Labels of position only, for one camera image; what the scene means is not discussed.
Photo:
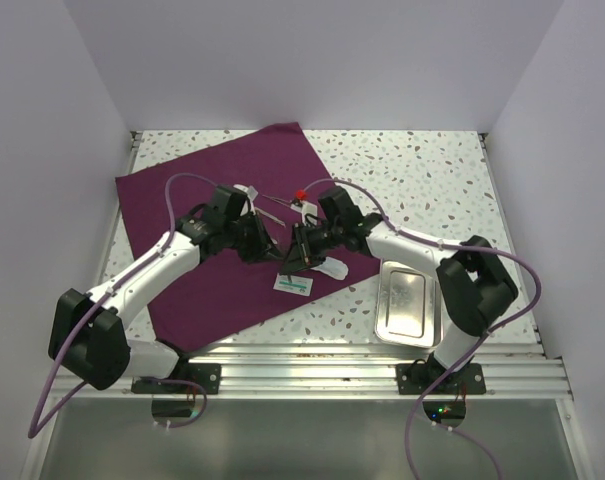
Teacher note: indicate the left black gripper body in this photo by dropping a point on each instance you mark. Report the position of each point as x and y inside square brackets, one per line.
[248, 237]

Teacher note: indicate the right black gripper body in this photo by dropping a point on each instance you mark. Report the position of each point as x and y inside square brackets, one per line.
[314, 242]

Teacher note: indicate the steel scalpel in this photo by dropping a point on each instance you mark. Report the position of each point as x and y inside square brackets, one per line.
[271, 217]

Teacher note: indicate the clear plastic syringe packet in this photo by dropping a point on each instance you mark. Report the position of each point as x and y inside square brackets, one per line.
[333, 268]

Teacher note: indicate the white gauze pad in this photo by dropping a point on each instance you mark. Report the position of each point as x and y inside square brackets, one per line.
[250, 191]

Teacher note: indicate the steel tweezers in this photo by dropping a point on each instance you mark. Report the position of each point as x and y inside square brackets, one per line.
[278, 200]

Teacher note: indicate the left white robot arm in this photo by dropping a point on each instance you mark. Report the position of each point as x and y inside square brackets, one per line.
[88, 335]

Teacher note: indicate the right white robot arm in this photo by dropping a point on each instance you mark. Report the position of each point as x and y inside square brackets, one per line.
[475, 286]

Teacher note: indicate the green white suture packet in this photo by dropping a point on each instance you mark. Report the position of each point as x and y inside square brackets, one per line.
[296, 285]

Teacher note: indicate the purple cloth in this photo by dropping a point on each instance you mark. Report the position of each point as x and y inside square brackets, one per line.
[233, 287]

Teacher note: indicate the steel instrument tray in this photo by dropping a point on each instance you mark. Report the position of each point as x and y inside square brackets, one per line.
[408, 310]

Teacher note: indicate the aluminium frame rail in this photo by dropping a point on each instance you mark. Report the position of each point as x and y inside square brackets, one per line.
[368, 371]

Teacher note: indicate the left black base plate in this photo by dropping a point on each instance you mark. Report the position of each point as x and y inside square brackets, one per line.
[186, 378]

